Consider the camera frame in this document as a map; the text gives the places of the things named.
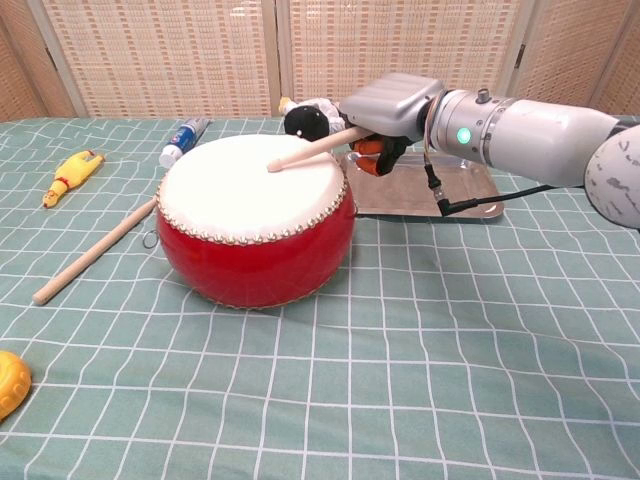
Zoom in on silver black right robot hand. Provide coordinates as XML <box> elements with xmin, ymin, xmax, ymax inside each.
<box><xmin>338</xmin><ymin>71</ymin><xmax>447</xmax><ymax>178</ymax></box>

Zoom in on rectangular stainless steel tray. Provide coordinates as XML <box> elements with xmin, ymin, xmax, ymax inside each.
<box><xmin>333</xmin><ymin>150</ymin><xmax>505</xmax><ymax>222</ymax></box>

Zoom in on black and white plush doll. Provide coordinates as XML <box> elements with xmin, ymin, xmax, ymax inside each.
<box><xmin>278</xmin><ymin>96</ymin><xmax>349</xmax><ymax>142</ymax></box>

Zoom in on blue and white toothpaste tube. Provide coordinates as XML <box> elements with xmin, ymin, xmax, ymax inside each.
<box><xmin>158</xmin><ymin>117</ymin><xmax>212</xmax><ymax>169</ymax></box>

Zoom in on yellow orange plastic toy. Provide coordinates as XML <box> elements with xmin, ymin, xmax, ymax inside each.
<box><xmin>0</xmin><ymin>349</ymin><xmax>33</xmax><ymax>422</ymax></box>

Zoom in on red drum with white skin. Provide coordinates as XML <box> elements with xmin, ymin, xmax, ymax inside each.
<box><xmin>153</xmin><ymin>133</ymin><xmax>357</xmax><ymax>310</ymax></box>

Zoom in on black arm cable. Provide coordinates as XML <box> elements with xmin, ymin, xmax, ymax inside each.
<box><xmin>423</xmin><ymin>152</ymin><xmax>556</xmax><ymax>217</ymax></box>

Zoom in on woven bamboo folding screen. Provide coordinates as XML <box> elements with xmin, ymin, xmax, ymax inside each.
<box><xmin>0</xmin><ymin>0</ymin><xmax>640</xmax><ymax>120</ymax></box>

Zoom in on green checked tablecloth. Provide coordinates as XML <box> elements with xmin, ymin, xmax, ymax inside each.
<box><xmin>0</xmin><ymin>112</ymin><xmax>640</xmax><ymax>480</ymax></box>

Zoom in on wooden drumstick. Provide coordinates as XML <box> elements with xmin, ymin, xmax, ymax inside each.
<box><xmin>32</xmin><ymin>198</ymin><xmax>159</xmax><ymax>306</ymax></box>
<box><xmin>266</xmin><ymin>126</ymin><xmax>362</xmax><ymax>174</ymax></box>

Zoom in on yellow rubber chicken toy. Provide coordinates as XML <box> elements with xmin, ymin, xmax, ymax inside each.
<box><xmin>41</xmin><ymin>150</ymin><xmax>107</xmax><ymax>210</ymax></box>

